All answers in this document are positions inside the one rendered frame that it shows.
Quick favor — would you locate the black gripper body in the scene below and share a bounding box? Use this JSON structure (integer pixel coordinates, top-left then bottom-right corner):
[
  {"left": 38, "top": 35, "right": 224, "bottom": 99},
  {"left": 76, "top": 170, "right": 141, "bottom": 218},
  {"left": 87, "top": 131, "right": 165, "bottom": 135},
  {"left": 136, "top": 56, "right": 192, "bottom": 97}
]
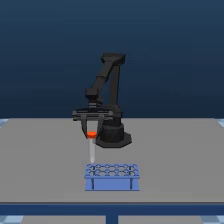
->
[{"left": 71, "top": 106, "right": 116, "bottom": 123}]

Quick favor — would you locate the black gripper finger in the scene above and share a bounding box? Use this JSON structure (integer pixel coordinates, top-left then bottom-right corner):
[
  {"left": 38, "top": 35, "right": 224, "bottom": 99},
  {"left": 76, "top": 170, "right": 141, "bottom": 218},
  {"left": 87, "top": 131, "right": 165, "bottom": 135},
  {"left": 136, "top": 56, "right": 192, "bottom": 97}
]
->
[
  {"left": 96, "top": 116, "right": 106, "bottom": 140},
  {"left": 79, "top": 117, "right": 89, "bottom": 139}
]

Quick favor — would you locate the clear tube with orange cap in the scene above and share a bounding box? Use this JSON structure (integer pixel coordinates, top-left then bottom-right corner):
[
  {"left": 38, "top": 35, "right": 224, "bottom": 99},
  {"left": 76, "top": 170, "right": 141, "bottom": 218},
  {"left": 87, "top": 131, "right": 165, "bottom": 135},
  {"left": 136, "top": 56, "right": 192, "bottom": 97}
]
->
[{"left": 86, "top": 131, "right": 98, "bottom": 165}]

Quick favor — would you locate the blue test tube rack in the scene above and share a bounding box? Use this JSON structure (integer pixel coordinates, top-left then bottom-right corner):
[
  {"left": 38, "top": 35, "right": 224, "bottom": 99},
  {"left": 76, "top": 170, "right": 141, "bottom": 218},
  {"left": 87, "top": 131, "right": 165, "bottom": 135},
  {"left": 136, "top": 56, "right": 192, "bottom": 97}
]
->
[{"left": 83, "top": 162, "right": 141, "bottom": 192}]

